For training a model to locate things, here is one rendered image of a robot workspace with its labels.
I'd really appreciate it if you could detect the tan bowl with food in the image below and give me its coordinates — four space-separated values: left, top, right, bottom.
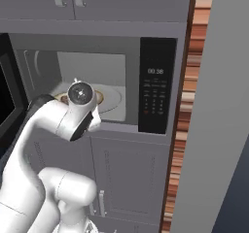
53 90 105 106

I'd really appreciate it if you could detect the grey wall cupboard door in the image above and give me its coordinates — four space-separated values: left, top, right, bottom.
71 0 193 23
0 0 77 21

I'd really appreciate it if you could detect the tall grey cabinet side panel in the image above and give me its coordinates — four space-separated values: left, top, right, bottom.
170 0 249 233

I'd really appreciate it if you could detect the grey base cupboard door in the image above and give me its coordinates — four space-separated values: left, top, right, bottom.
89 135 171 225
22 126 95 216

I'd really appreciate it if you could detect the white microwave turntable plate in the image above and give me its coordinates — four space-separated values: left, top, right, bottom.
51 83 126 116

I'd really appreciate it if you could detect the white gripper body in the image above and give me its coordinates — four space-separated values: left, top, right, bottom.
87 108 102 133

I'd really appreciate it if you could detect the grey built-in microwave oven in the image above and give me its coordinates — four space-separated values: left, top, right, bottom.
7 32 188 136

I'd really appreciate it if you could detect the black microwave door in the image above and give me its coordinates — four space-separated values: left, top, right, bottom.
0 32 29 153

